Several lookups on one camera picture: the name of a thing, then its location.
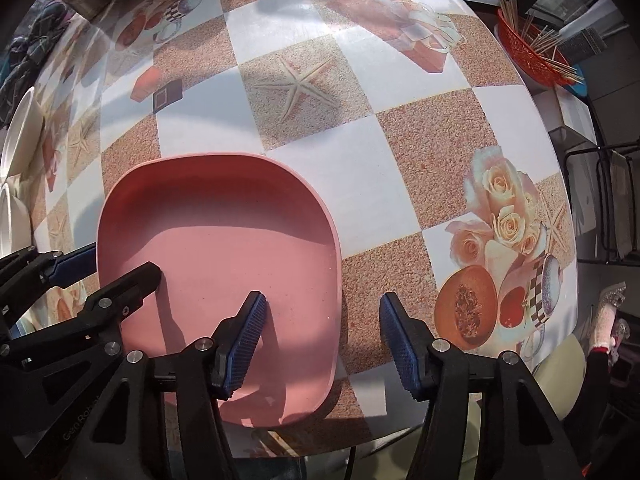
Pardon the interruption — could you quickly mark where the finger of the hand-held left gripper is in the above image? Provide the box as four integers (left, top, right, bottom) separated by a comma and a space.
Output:
0, 242, 99, 313
0, 261, 162, 456

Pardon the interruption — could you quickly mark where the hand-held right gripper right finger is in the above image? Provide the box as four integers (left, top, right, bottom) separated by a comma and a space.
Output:
378, 292, 601, 480

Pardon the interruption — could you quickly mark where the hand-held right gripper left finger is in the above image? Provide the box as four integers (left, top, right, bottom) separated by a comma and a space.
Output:
30, 291, 268, 480

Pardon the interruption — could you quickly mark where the pink square plate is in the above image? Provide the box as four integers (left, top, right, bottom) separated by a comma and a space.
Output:
95, 152, 343, 430

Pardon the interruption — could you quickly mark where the cream white bowl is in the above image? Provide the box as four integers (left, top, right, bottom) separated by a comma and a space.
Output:
0, 86, 46, 178

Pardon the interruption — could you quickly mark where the cream stool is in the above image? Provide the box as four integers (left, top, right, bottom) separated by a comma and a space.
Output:
530, 332, 588, 421

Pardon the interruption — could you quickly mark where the printed checkered tablecloth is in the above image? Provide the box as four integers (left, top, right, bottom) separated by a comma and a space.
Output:
25, 0, 581, 461

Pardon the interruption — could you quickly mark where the black fabric with red trim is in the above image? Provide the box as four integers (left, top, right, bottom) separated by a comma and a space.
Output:
565, 345, 640, 480

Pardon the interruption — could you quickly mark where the sparkly high-heeled shoe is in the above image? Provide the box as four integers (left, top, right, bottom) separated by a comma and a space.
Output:
585, 282, 628, 348

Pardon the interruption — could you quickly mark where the dark plaid cloth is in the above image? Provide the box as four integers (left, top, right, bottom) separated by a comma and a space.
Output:
0, 0, 71, 126

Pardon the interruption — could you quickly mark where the black metal rack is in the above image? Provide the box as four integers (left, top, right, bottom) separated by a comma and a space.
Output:
562, 142, 640, 266

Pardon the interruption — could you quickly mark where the brown box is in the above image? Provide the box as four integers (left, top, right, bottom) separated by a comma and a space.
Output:
60, 0, 118, 23

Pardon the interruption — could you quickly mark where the white box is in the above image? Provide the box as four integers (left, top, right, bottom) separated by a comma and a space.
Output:
552, 87, 598, 146

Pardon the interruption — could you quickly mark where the red plastic basket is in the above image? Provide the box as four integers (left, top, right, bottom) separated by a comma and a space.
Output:
495, 7, 576, 86

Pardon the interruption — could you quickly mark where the red basket with chopsticks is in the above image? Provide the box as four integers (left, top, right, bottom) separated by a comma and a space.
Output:
500, 0, 586, 86

